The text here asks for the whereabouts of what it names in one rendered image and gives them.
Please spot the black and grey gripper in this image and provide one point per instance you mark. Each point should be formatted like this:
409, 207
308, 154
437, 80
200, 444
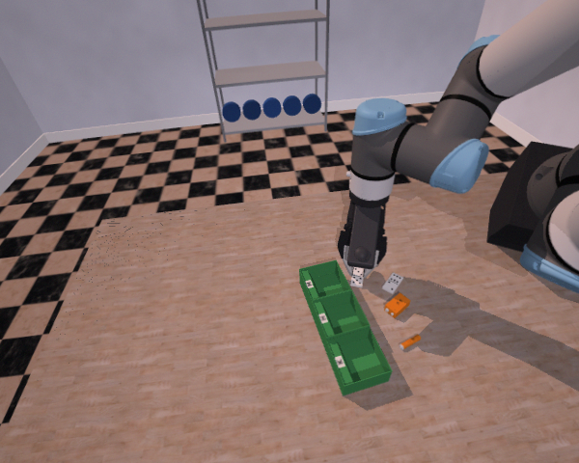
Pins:
344, 239

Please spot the green rack of three bins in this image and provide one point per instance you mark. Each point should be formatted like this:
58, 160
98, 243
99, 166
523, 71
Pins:
333, 305

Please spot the white domino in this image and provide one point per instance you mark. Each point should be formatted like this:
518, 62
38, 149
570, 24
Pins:
392, 283
357, 277

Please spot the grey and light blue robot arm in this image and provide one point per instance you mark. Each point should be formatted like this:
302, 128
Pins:
447, 152

